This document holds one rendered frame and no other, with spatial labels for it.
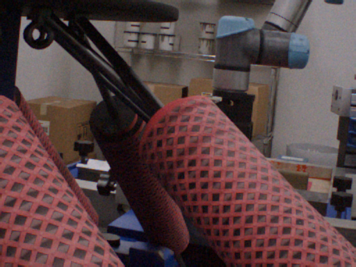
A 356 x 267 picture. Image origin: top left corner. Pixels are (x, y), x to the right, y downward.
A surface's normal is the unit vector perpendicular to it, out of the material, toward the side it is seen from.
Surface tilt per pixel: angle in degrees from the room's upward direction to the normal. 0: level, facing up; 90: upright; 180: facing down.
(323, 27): 90
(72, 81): 90
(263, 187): 40
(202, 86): 88
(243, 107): 90
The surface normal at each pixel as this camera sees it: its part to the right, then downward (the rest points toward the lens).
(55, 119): -0.18, 0.10
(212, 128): 0.07, -0.67
